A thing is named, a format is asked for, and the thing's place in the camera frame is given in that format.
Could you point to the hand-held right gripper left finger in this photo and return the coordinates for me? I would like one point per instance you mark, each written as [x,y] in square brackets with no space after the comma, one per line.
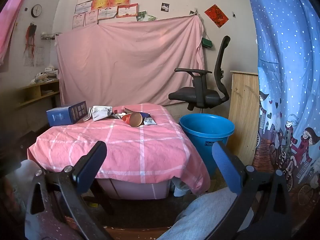
[91,166]

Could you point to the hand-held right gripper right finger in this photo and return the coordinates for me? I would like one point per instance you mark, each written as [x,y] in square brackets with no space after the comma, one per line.
[225,166]

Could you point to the blue plastic bucket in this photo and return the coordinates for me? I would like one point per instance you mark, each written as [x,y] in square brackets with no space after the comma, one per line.
[200,135]

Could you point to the white packaging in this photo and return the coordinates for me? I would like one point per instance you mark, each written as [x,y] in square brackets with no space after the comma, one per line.
[98,113]

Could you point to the red paper cup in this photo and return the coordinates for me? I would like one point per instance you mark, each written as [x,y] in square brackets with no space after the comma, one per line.
[135,119]

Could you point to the small white sachet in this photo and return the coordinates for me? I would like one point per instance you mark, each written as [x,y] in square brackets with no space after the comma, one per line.
[150,122]

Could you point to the dark blue wrapper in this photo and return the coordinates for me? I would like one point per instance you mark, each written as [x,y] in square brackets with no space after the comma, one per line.
[146,115]

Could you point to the pink checkered tablecloth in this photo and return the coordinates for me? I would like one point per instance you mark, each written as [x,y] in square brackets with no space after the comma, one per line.
[125,150]

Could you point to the light blue cloth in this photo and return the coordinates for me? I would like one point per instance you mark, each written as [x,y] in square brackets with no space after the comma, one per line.
[180,188]

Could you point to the person's leg in jeans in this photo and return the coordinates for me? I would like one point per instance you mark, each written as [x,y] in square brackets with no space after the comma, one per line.
[207,217]

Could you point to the dark blue cardboard box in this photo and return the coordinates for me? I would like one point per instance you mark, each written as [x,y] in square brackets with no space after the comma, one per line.
[65,116]

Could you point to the wooden cabinet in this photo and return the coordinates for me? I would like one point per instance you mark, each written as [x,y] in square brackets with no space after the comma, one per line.
[243,110]

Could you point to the black office chair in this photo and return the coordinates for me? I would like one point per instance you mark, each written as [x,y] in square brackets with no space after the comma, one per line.
[195,96]

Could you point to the wooden shelf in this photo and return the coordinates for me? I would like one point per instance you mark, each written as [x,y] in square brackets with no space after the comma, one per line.
[32,92]

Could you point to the stack of papers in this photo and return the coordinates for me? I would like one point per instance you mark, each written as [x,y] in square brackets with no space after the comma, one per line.
[45,76]

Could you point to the pink hanging sheet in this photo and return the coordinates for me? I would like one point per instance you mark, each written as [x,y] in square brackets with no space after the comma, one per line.
[125,60]

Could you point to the green hanging pouch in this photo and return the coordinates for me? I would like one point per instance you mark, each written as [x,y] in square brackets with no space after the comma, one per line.
[207,43]

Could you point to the blue printed curtain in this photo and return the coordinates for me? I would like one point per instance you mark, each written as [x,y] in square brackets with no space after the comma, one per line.
[282,55]

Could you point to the red tassel ornament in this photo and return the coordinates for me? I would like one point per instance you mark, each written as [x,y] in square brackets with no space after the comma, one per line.
[30,33]

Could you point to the green landscape photo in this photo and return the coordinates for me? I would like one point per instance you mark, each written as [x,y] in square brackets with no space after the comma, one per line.
[145,16]

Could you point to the pink curtain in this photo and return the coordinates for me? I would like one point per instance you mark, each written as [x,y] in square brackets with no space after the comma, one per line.
[10,25]

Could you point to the wall calendar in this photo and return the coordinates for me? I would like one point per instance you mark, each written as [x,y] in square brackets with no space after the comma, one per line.
[40,56]

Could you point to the red wall poster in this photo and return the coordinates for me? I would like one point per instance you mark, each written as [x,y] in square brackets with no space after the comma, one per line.
[216,16]

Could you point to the group of wall certificates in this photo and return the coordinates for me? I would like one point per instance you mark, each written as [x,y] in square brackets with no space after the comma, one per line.
[105,5]

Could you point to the round wall clock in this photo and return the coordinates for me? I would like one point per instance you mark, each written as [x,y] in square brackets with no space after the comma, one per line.
[36,11]

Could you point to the small wall photo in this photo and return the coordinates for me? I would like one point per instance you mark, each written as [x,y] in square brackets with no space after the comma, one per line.
[165,7]

